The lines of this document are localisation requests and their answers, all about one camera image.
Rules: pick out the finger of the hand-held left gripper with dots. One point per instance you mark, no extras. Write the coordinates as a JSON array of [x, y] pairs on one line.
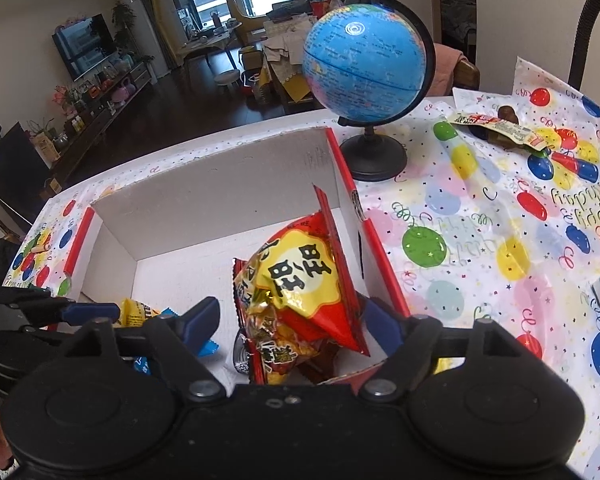
[[10, 296], [90, 312]]

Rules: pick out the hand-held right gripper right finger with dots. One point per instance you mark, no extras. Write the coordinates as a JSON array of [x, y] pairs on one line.
[[382, 325]]

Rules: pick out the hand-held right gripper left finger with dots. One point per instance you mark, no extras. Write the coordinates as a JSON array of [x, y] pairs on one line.
[[200, 322]]

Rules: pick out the blue snack packet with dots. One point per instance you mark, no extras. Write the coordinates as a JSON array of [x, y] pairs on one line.
[[207, 349]]

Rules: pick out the yellow snack packet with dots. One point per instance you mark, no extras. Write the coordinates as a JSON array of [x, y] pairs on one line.
[[137, 312]]

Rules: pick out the red yellow snack bag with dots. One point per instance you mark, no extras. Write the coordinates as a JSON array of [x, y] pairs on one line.
[[300, 280]]

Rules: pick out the red cardboard box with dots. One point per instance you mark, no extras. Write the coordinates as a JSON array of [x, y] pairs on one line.
[[205, 200]]

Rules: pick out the silver snack packet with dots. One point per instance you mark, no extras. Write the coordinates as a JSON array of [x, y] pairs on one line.
[[240, 355]]

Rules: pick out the yellow label carton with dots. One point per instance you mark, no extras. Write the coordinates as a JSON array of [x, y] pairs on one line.
[[51, 189]]

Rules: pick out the black cabinet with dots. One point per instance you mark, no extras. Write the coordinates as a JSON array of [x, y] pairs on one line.
[[10, 160]]

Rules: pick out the balloon print tablecloth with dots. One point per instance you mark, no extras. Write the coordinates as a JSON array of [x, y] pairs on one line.
[[480, 220]]

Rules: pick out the dark television cabinet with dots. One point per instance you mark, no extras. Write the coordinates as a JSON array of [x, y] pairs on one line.
[[105, 115]]

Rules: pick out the pink toy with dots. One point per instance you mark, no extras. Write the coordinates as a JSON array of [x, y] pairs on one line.
[[121, 95]]

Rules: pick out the white green snack packet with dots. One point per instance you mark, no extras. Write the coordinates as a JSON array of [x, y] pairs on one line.
[[505, 130]]

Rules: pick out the red floor toy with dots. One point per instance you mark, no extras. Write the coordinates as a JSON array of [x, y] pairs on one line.
[[251, 85]]

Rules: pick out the white stool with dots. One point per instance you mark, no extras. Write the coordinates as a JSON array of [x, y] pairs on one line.
[[227, 79]]

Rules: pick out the television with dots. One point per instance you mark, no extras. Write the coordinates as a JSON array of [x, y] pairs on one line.
[[85, 45]]

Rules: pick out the pink cloth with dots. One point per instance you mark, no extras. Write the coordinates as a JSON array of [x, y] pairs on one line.
[[447, 67]]

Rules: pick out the blue globe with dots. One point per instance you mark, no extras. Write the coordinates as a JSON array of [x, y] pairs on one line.
[[360, 60]]

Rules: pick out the wooden dining chair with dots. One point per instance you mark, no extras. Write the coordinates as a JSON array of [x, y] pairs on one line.
[[467, 72]]

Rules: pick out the coffee table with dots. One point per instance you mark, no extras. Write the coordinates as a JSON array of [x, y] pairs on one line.
[[205, 42]]

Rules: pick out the potted plant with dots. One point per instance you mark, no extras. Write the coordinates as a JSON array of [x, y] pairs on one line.
[[122, 20]]

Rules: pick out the white standing air conditioner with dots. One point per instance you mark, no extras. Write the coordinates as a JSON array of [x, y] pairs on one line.
[[140, 20]]

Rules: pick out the wooden armchair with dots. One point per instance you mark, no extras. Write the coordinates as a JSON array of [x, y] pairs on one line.
[[245, 15]]

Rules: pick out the yellow curtain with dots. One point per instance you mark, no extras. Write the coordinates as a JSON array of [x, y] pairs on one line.
[[155, 5]]

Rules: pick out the silver desk lamp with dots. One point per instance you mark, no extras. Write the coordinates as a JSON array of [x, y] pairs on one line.
[[587, 25]]

